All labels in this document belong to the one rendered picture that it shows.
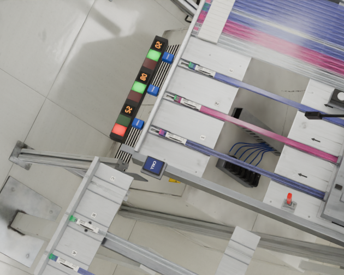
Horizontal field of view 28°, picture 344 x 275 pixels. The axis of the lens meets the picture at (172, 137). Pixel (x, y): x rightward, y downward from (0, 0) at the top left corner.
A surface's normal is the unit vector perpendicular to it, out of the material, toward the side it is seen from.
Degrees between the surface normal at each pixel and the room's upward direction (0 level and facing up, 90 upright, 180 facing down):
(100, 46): 0
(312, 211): 44
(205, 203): 0
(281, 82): 0
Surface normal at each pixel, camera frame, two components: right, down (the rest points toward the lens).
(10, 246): 0.62, 0.04
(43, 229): -0.66, -0.51
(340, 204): -0.03, -0.30
